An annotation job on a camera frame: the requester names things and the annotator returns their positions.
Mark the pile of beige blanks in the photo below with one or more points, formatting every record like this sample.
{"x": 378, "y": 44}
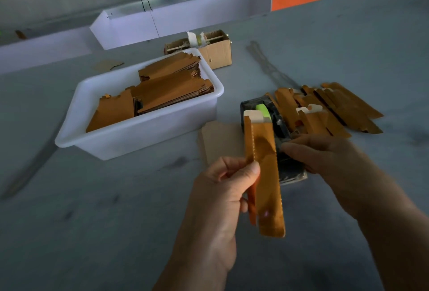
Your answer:
{"x": 221, "y": 141}

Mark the green tape roll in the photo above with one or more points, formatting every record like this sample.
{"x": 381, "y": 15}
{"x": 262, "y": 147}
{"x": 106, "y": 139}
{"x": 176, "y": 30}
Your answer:
{"x": 265, "y": 109}

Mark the long white tray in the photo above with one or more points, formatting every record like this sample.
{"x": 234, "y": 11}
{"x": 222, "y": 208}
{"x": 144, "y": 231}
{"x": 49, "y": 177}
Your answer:
{"x": 43, "y": 51}
{"x": 211, "y": 11}

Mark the white plastic bin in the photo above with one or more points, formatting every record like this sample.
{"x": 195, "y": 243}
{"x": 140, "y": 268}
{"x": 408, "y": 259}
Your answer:
{"x": 137, "y": 138}

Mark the person's left hand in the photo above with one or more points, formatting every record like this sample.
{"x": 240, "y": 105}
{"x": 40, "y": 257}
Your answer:
{"x": 218, "y": 213}

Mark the person's right hand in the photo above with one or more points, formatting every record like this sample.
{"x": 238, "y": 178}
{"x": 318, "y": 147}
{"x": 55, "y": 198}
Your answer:
{"x": 342, "y": 170}

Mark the person's right forearm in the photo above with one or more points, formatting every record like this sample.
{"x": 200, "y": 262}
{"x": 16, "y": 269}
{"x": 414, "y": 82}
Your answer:
{"x": 399, "y": 247}

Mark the black tape dispenser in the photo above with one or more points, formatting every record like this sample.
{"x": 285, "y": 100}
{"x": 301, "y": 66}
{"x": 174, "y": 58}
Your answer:
{"x": 291, "y": 166}

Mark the small cardboard box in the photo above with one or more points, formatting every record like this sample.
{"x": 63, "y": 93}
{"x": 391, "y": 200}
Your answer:
{"x": 220, "y": 54}

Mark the pile of gold boxes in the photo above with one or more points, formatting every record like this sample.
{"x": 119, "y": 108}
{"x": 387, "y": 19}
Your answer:
{"x": 335, "y": 109}

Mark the small brown object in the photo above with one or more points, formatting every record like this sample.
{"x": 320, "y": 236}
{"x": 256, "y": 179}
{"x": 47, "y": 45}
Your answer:
{"x": 21, "y": 34}

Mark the carton blank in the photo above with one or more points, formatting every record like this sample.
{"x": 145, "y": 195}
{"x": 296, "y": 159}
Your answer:
{"x": 268, "y": 180}

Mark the gold cartons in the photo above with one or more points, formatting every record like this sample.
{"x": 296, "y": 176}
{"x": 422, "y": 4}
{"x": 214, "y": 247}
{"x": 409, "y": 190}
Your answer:
{"x": 171, "y": 87}

